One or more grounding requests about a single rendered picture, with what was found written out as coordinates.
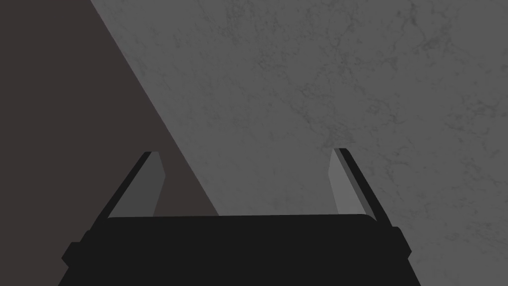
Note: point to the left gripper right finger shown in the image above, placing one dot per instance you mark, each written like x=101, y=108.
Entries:
x=346, y=190

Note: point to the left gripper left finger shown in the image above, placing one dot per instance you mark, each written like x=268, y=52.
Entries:
x=139, y=190

